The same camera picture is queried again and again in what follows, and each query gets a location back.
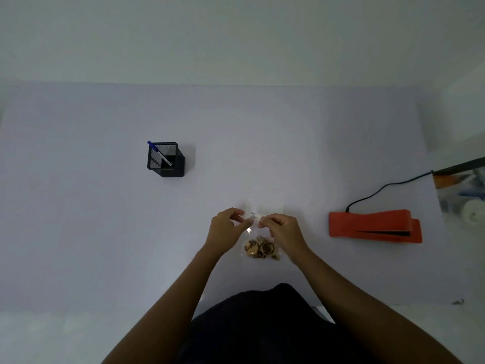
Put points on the person's right forearm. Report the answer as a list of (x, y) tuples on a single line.
[(371, 310)]

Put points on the orange heat sealer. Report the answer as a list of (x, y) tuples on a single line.
[(363, 225)]

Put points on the blue pen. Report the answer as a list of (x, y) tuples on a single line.
[(155, 149)]

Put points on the person's black shirt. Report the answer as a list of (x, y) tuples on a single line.
[(265, 329)]

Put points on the clear plastic bag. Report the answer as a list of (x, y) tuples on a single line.
[(261, 202)]

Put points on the small dark floor scrap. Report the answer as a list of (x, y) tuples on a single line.
[(458, 302)]

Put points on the black mesh pen holder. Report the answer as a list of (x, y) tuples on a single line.
[(176, 164)]

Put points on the person's left forearm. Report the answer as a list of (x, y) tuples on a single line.
[(166, 314)]

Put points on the black box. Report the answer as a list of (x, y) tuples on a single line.
[(460, 166)]

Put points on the person's left hand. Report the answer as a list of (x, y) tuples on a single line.
[(225, 233)]

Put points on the blue packets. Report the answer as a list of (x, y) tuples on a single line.
[(471, 191)]

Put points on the person's grey trousers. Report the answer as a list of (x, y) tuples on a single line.
[(322, 313)]

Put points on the white tape roll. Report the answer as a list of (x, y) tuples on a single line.
[(475, 214)]

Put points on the person's right hand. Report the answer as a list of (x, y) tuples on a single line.
[(288, 235)]

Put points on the orange box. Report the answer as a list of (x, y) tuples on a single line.
[(447, 181)]

